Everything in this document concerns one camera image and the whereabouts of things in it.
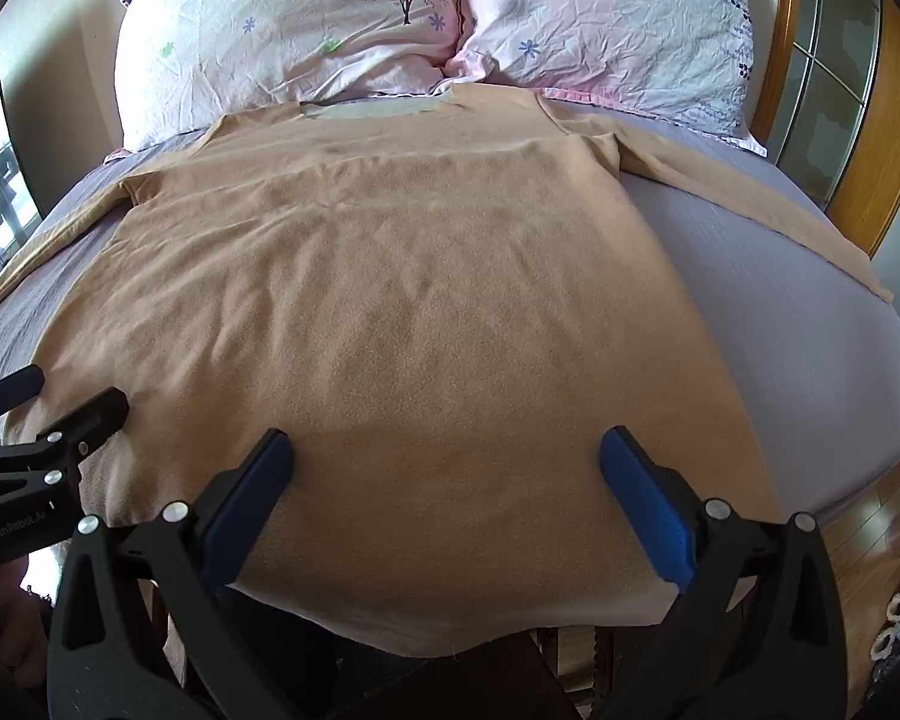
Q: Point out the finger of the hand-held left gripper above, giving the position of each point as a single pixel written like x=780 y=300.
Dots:
x=11 y=390
x=90 y=420

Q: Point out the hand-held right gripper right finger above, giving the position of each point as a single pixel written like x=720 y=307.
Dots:
x=645 y=510

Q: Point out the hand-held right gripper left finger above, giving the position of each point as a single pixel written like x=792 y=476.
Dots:
x=249 y=510

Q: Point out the tan long-sleeve shirt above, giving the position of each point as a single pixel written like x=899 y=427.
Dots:
x=390 y=300

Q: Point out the person's left hand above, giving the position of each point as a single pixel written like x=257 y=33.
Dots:
x=15 y=615

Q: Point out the person's dark pants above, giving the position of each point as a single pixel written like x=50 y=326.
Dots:
x=379 y=679

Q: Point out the grey purple bed sheet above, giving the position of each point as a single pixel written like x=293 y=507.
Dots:
x=757 y=315

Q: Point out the pink tree print pillow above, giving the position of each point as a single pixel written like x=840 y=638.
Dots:
x=270 y=37

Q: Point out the pink flower print pillow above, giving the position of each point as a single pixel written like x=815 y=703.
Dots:
x=607 y=22

